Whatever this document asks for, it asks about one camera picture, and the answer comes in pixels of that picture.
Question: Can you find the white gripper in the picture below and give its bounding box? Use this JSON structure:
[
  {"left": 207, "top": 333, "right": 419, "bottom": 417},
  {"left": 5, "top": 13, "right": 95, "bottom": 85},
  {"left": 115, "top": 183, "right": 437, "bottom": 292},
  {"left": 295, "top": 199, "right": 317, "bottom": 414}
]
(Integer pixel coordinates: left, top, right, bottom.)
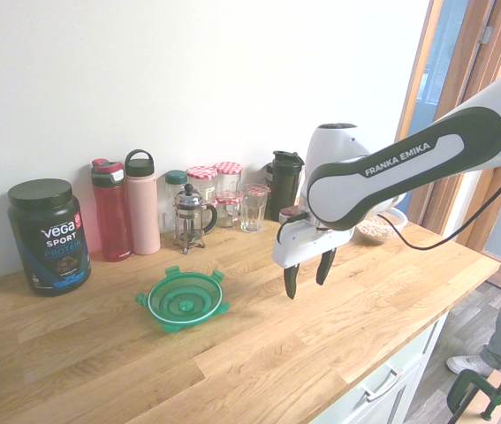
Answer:
[{"left": 271, "top": 213, "right": 357, "bottom": 302}]

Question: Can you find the green round container lid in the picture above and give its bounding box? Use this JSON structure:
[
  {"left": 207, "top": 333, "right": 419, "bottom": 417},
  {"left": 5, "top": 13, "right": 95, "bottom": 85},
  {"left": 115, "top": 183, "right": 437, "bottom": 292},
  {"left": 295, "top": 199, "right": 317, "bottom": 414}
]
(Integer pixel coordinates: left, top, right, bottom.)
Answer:
[{"left": 134, "top": 264, "right": 230, "bottom": 334}]

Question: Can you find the small jar red checkered lid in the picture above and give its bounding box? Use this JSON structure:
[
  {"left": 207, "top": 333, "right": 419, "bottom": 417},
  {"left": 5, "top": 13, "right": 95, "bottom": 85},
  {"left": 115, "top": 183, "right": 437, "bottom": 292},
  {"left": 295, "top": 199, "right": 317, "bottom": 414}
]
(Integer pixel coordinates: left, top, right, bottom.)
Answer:
[{"left": 242, "top": 182, "right": 271, "bottom": 198}]

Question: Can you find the glass jar red checkered lid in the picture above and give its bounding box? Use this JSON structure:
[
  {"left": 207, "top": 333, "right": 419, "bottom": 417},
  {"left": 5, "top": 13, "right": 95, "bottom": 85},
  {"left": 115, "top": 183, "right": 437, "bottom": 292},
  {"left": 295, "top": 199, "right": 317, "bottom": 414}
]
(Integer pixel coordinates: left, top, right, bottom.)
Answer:
[
  {"left": 214, "top": 195, "right": 243, "bottom": 229},
  {"left": 213, "top": 162, "right": 245, "bottom": 200},
  {"left": 186, "top": 165, "right": 219, "bottom": 208}
]

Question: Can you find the clear plastic food container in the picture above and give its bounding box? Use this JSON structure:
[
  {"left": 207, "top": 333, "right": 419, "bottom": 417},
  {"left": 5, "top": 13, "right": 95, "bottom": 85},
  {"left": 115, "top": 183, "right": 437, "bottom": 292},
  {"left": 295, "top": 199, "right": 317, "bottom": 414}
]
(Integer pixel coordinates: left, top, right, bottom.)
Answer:
[{"left": 354, "top": 206, "right": 409, "bottom": 246}]

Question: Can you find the glass jar with green lid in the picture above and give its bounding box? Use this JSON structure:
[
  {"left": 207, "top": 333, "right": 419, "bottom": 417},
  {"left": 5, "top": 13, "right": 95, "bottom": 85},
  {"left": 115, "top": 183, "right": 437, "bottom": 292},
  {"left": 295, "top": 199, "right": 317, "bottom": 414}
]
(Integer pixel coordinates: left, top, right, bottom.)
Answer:
[{"left": 161, "top": 170, "right": 189, "bottom": 234}]

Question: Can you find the cereal rings heap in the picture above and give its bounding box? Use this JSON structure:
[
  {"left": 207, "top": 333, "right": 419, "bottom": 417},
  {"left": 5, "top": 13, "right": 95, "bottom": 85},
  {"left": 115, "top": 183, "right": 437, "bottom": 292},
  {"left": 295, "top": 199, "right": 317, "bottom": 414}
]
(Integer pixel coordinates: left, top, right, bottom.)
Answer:
[{"left": 359, "top": 220, "right": 396, "bottom": 243}]

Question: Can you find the clear glass tumbler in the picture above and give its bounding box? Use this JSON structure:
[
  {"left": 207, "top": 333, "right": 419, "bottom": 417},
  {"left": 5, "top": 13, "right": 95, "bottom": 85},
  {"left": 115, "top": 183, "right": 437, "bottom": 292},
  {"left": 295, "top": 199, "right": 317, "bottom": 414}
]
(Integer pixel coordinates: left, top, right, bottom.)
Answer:
[{"left": 239, "top": 185, "right": 271, "bottom": 234}]

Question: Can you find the black shaker bottle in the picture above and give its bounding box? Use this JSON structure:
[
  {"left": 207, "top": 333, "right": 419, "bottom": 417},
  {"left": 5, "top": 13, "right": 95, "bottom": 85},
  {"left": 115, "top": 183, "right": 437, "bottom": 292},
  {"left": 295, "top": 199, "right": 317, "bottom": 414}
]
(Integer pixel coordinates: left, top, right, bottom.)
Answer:
[{"left": 270, "top": 149, "right": 306, "bottom": 223}]

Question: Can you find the glass French press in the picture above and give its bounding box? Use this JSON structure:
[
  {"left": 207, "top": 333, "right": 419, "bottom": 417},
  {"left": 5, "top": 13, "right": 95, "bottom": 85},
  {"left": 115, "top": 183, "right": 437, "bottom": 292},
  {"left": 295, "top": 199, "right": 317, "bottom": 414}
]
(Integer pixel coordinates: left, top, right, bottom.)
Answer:
[{"left": 172, "top": 183, "right": 219, "bottom": 256}]

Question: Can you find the white base cabinet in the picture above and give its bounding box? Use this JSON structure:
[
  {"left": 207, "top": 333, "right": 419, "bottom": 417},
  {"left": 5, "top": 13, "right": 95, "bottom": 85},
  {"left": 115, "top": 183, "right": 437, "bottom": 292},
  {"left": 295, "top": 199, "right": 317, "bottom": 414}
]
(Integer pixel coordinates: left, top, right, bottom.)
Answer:
[{"left": 315, "top": 308, "right": 451, "bottom": 424}]

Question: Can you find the pink bottle with black cap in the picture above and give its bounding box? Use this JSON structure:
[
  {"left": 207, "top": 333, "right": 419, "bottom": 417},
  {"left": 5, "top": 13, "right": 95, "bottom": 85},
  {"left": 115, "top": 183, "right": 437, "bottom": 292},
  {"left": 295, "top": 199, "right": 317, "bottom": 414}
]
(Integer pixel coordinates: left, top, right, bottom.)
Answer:
[{"left": 124, "top": 148, "right": 162, "bottom": 257}]

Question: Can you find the white sneaker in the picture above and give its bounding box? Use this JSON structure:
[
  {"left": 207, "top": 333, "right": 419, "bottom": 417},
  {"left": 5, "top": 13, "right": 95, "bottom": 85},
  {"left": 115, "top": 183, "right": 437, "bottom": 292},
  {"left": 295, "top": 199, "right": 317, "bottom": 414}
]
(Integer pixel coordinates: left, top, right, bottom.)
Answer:
[{"left": 445, "top": 353, "right": 501, "bottom": 378}]

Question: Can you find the green metal clamp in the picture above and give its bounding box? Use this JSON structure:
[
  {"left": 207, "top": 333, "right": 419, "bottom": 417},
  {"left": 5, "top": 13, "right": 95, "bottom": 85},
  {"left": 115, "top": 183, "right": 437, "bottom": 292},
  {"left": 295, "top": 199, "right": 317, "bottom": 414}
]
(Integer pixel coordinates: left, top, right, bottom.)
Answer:
[{"left": 447, "top": 367, "right": 501, "bottom": 421}]

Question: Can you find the red water bottle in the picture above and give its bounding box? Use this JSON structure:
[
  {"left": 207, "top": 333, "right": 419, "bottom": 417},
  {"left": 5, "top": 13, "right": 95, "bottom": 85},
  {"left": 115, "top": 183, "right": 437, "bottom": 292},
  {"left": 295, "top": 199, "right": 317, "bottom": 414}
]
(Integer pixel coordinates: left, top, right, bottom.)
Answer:
[{"left": 90, "top": 158, "right": 134, "bottom": 263}]

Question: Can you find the wooden robot mounting board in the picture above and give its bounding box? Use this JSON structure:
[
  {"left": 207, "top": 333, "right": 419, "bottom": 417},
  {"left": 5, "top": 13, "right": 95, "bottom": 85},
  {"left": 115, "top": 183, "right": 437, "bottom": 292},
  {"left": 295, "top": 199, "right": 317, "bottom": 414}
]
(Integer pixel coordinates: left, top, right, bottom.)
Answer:
[{"left": 452, "top": 369, "right": 501, "bottom": 424}]

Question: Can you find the black Vega protein tub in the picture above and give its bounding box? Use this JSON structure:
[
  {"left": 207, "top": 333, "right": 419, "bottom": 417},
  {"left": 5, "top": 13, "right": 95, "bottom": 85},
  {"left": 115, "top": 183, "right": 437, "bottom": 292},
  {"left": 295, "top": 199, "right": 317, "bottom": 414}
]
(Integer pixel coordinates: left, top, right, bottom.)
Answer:
[{"left": 6, "top": 178, "right": 93, "bottom": 298}]

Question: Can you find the silver drawer handle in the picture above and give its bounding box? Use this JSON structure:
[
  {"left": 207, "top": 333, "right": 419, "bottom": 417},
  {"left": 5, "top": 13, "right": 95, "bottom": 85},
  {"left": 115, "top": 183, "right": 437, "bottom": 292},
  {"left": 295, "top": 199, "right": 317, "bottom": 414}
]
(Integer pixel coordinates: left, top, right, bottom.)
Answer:
[{"left": 359, "top": 372, "right": 399, "bottom": 402}]

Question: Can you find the wooden door frame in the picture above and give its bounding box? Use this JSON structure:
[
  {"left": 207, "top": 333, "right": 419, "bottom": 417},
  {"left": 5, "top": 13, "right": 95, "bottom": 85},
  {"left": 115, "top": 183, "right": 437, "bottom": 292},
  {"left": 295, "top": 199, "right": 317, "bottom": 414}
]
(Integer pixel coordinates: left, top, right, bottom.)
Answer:
[{"left": 394, "top": 0, "right": 501, "bottom": 267}]

